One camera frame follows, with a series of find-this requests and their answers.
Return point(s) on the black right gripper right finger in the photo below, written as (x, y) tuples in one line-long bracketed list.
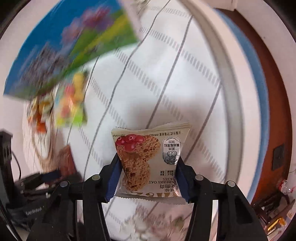
[(237, 220)]

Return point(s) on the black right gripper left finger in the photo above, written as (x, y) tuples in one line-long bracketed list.
[(75, 212)]

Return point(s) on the cranberry oat cookie packet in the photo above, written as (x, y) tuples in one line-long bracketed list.
[(149, 160)]

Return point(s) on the colourful candy ball bag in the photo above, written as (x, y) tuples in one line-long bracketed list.
[(69, 100)]

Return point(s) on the white checked bed quilt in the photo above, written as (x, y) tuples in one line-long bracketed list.
[(170, 77)]

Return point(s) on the blue milk cardboard box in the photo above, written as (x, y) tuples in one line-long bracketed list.
[(71, 34)]

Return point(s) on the white bed frame edge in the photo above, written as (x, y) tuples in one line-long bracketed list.
[(245, 95)]

